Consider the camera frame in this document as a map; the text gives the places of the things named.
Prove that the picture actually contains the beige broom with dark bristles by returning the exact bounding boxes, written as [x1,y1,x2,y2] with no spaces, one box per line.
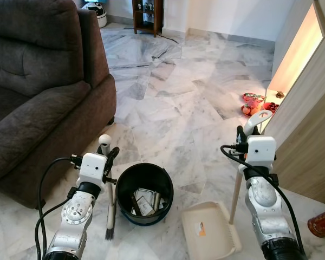
[98,134,116,241]

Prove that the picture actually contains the beige long-handled dustpan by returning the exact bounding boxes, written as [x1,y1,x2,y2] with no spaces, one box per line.
[181,110,274,260]

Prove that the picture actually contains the orange fruit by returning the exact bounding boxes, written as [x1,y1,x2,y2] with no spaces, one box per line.
[240,105,261,116]

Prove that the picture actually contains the black round waste bin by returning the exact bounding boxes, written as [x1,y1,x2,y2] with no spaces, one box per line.
[115,162,174,226]

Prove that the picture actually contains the red printed packet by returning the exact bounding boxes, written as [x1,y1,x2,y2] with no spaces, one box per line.
[242,93,267,107]

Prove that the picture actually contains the red offering plate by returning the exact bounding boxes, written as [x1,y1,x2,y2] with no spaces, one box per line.
[262,101,280,114]

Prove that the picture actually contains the crumpled packaging rubbish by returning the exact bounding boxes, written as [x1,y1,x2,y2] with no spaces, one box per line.
[131,188,164,217]

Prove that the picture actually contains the light wood cabinet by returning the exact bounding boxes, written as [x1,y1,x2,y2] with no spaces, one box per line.
[259,0,325,207]

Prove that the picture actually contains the dark brown fabric sofa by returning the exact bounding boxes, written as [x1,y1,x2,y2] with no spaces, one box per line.
[0,0,118,210]

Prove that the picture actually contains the white round appliance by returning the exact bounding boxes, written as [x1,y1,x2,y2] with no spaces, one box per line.
[83,0,108,28]

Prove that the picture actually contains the dark wooden shelf stand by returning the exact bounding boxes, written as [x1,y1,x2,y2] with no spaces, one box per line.
[132,0,165,38]

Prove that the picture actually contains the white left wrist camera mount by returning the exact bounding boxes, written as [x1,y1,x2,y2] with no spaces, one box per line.
[78,153,108,188]

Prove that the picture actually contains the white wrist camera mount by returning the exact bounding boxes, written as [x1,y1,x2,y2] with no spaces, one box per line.
[78,153,108,188]
[246,135,276,168]

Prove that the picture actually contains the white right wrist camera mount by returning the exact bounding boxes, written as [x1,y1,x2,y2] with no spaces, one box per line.
[246,135,276,168]

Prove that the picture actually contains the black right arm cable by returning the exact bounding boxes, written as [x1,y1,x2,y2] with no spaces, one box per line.
[220,142,303,251]

